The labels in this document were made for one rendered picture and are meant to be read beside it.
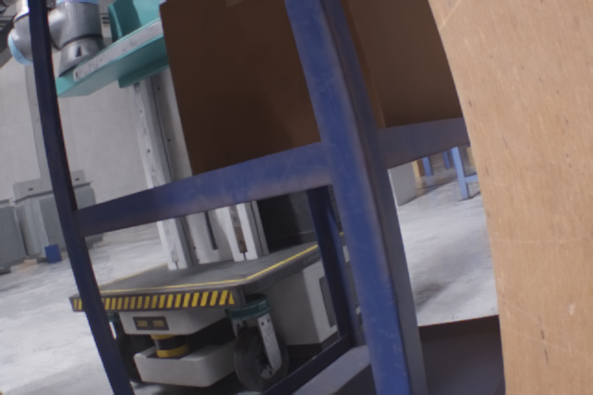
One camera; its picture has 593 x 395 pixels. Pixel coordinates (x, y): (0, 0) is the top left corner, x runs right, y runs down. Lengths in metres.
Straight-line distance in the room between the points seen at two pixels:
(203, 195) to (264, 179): 0.07
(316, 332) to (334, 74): 1.08
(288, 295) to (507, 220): 1.33
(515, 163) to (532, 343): 0.06
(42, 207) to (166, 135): 8.61
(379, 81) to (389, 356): 0.33
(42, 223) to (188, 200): 9.72
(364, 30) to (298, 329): 0.97
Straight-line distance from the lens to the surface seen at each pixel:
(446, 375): 0.99
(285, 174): 0.50
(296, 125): 0.72
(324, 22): 0.48
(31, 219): 10.42
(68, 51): 1.79
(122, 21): 1.83
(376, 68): 0.69
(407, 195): 5.51
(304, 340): 1.51
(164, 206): 0.60
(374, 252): 0.47
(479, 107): 0.17
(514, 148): 0.16
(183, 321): 1.42
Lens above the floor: 0.52
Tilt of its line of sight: 1 degrees down
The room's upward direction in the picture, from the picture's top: 14 degrees counter-clockwise
